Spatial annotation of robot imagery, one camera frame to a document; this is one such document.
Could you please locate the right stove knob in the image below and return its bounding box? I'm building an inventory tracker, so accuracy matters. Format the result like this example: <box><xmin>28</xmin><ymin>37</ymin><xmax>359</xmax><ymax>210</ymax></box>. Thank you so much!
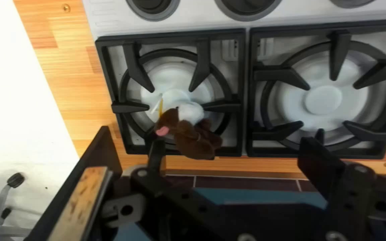
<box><xmin>125</xmin><ymin>0</ymin><xmax>180</xmax><ymax>21</ymax></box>

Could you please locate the middle stove knob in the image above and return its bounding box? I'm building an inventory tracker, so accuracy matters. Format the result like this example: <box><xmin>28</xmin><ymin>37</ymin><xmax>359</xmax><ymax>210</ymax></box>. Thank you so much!
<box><xmin>214</xmin><ymin>0</ymin><xmax>281</xmax><ymax>21</ymax></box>

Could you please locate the grey toy stove top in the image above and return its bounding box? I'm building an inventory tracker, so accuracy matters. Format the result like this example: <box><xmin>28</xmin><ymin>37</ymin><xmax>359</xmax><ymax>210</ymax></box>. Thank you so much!
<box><xmin>81</xmin><ymin>0</ymin><xmax>386</xmax><ymax>159</ymax></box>

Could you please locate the brown white plush doll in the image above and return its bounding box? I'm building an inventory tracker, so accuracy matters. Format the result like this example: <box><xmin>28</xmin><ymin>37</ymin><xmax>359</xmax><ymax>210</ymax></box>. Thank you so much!
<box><xmin>154</xmin><ymin>91</ymin><xmax>222</xmax><ymax>161</ymax></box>

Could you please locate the right teal planter bin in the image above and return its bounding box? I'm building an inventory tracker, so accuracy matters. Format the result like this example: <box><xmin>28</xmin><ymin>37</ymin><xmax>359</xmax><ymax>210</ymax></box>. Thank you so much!
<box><xmin>116</xmin><ymin>186</ymin><xmax>386</xmax><ymax>241</ymax></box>

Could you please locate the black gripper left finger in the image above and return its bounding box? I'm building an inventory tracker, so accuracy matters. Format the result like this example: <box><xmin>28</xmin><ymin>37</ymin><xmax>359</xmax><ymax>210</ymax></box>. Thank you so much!
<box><xmin>131</xmin><ymin>138</ymin><xmax>171</xmax><ymax>199</ymax></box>

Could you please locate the black metal frame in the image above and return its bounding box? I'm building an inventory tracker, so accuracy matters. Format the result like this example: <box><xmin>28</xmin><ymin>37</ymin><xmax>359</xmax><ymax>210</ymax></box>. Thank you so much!
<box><xmin>25</xmin><ymin>126</ymin><xmax>121</xmax><ymax>241</ymax></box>

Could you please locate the wooden wrist block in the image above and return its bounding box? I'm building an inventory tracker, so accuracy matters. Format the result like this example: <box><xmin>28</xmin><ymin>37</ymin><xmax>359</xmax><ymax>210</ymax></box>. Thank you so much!
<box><xmin>48</xmin><ymin>166</ymin><xmax>108</xmax><ymax>241</ymax></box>

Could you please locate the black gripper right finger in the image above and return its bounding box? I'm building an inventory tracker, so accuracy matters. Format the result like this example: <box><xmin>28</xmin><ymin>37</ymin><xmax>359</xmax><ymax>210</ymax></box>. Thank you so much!
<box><xmin>297</xmin><ymin>138</ymin><xmax>386</xmax><ymax>214</ymax></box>

